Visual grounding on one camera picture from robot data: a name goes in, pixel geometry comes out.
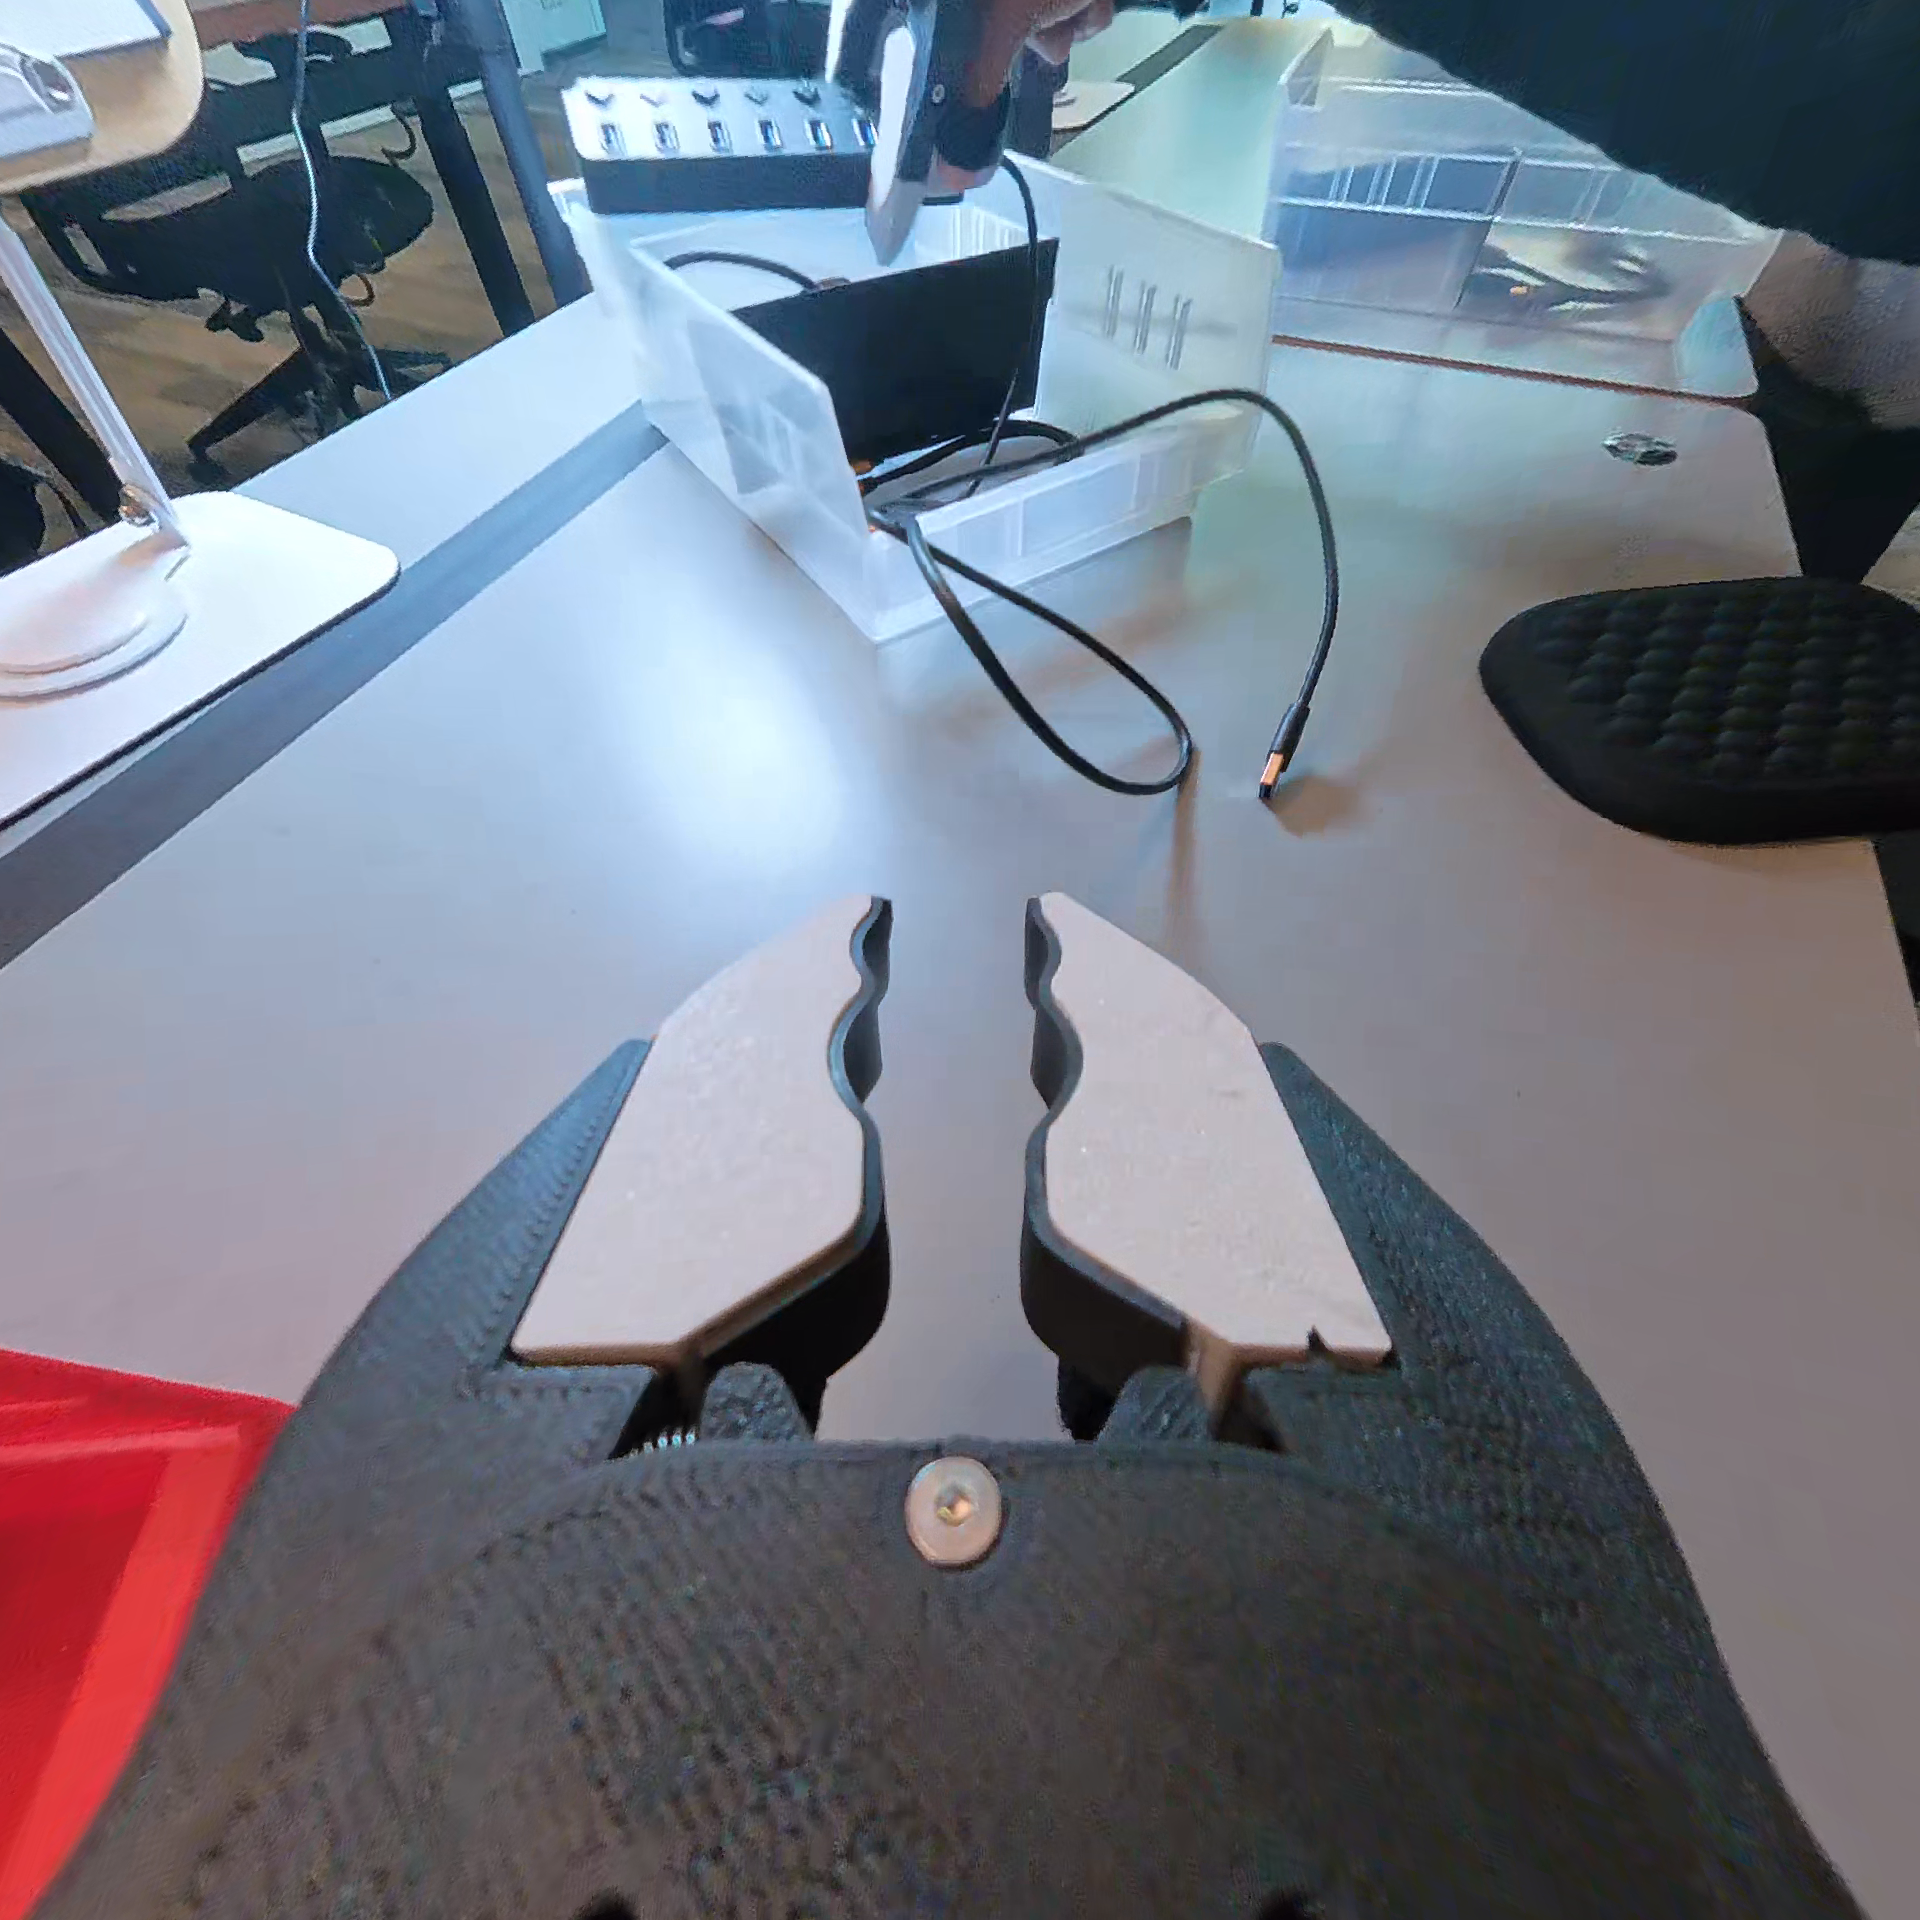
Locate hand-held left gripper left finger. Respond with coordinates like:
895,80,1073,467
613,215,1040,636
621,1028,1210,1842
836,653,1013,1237
509,893,893,1403

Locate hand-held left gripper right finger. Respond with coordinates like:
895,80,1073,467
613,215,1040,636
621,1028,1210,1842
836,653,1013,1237
1020,892,1397,1441

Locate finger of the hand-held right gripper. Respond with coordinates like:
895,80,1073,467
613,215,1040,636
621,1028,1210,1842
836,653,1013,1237
864,21,962,272

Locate black cable orange plug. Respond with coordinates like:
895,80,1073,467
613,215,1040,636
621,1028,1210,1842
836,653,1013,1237
982,150,1047,481
862,389,1342,803

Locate long black usb hub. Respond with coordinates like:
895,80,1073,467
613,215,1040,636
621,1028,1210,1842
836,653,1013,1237
557,74,889,215

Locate red plastic bin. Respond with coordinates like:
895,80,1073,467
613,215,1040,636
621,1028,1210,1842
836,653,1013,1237
0,1346,298,1920

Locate person's right hand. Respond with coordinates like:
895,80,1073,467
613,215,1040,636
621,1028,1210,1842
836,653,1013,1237
982,0,1119,70

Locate black divider panel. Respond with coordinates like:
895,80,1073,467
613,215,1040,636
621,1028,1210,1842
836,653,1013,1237
732,239,1062,467

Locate large clear plastic bin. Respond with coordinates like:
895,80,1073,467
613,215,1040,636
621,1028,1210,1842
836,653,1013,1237
1049,14,1784,403

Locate black office chair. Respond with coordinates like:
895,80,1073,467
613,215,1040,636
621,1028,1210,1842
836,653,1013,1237
30,30,452,481

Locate black armrest pad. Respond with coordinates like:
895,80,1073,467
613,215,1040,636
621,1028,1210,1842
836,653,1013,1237
1475,575,1920,846

